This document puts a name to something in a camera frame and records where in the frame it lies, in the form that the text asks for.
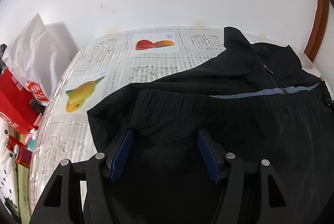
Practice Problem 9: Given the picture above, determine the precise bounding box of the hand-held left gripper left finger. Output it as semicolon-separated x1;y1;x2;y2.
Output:
29;129;134;224

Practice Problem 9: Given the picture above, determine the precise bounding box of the brown wooden door frame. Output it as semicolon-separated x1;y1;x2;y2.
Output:
304;0;330;63

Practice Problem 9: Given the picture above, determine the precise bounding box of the white plastic bag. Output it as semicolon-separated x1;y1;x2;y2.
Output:
3;13;62;107

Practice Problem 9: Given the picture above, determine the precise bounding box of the black white blue zip jacket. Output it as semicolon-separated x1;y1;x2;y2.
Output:
87;26;334;224

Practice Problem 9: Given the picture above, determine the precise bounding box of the dark plaid cloth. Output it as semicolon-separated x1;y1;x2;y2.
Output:
0;44;8;73

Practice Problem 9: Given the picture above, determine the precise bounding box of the white cloth with black flowers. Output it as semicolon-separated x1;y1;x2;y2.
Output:
0;120;21;205

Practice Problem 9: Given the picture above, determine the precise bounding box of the olive green cloth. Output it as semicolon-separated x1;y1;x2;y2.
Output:
15;161;32;222

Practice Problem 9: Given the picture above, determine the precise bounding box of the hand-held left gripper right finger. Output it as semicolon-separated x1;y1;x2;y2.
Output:
197;129;304;224

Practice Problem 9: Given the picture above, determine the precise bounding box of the small teal packet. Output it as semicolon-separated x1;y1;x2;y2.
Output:
25;134;37;151

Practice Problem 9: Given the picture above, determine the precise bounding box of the red drink can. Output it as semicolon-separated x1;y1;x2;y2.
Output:
13;144;33;166
5;135;19;153

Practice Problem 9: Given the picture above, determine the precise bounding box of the fruit print newspaper tablecloth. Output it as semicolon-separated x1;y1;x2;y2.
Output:
27;28;326;216

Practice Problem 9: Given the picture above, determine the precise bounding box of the red cardboard box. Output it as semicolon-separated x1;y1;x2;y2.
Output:
0;69;45;134

